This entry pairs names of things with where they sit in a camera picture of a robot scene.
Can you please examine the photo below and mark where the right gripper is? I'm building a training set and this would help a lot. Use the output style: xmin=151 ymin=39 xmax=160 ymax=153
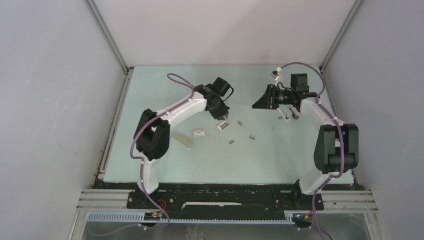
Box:
xmin=252 ymin=84 xmax=296 ymax=110

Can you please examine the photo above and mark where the light blue stapler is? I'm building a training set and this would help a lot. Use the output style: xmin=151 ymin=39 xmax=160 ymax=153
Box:
xmin=277 ymin=108 xmax=291 ymax=121

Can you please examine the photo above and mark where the beige brown stapler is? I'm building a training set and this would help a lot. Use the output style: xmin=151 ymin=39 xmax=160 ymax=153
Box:
xmin=289 ymin=106 xmax=300 ymax=120

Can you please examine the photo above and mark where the staple tray box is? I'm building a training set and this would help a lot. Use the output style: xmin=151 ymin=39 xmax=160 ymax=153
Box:
xmin=217 ymin=120 xmax=231 ymax=131

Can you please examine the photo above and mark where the olive green stapler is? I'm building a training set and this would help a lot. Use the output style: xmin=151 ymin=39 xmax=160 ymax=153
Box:
xmin=173 ymin=133 xmax=193 ymax=149

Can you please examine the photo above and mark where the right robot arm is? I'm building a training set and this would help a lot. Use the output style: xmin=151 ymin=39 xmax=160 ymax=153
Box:
xmin=252 ymin=71 xmax=359 ymax=209

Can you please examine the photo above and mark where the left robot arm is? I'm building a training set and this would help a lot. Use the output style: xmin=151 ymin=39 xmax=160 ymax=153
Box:
xmin=130 ymin=73 xmax=234 ymax=208

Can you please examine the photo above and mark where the white staple box sleeve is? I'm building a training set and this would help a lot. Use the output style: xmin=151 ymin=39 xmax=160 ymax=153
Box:
xmin=192 ymin=129 xmax=206 ymax=137

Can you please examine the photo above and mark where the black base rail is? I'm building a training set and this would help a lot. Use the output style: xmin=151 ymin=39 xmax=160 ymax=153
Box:
xmin=126 ymin=183 xmax=324 ymax=221

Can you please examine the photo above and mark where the right aluminium frame post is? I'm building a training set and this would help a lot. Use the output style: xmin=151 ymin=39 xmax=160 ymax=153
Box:
xmin=319 ymin=0 xmax=365 ymax=72

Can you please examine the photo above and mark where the aluminium frame post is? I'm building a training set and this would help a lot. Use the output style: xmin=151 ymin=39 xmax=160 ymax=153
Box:
xmin=84 ymin=0 xmax=130 ymax=75
xmin=319 ymin=0 xmax=365 ymax=72

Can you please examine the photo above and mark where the left aluminium frame post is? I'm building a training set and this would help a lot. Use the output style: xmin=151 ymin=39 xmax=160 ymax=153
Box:
xmin=84 ymin=0 xmax=130 ymax=75

